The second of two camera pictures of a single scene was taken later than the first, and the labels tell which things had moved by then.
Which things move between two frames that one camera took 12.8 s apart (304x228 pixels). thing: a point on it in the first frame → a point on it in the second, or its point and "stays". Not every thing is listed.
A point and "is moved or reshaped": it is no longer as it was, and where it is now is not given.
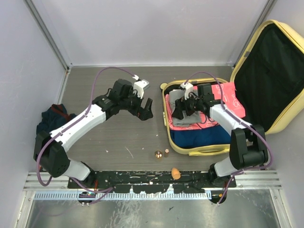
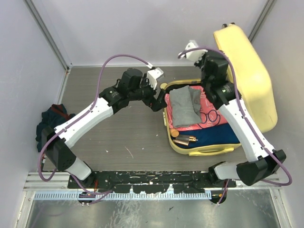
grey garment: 188,120 stays
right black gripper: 181,104 → 199,62
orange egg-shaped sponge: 175,174 → 174,132
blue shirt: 212,135 stays
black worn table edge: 151,182 stays
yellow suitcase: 270,70 is moved or reshaped
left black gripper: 145,113 → 155,103
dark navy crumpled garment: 53,118 stays
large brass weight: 158,154 → 190,138
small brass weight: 166,153 → 183,142
